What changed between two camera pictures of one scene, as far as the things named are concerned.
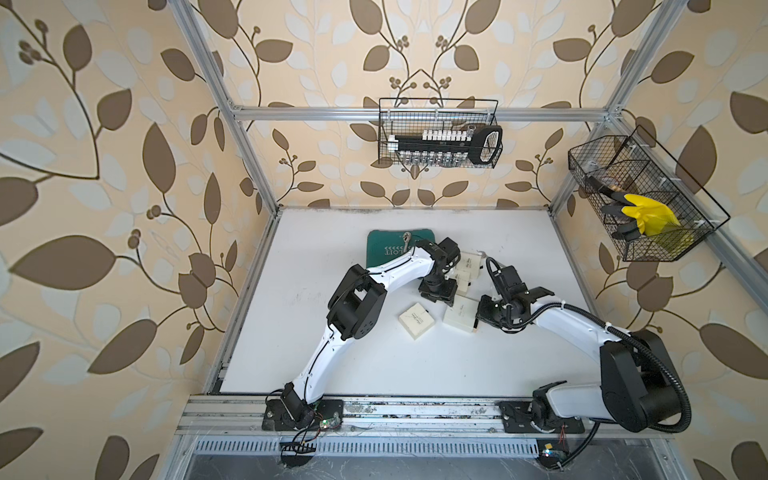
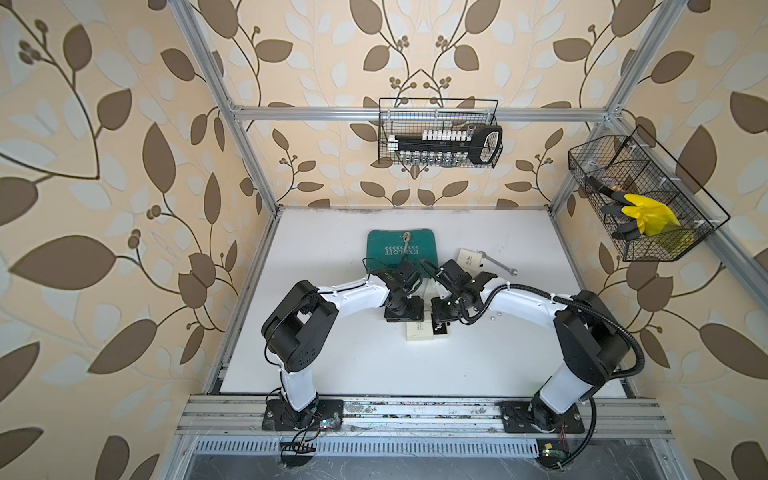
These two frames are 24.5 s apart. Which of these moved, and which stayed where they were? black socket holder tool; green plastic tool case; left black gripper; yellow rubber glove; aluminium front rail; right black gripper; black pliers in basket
Moved: left black gripper; right black gripper
Stayed: green plastic tool case; aluminium front rail; black pliers in basket; black socket holder tool; yellow rubber glove
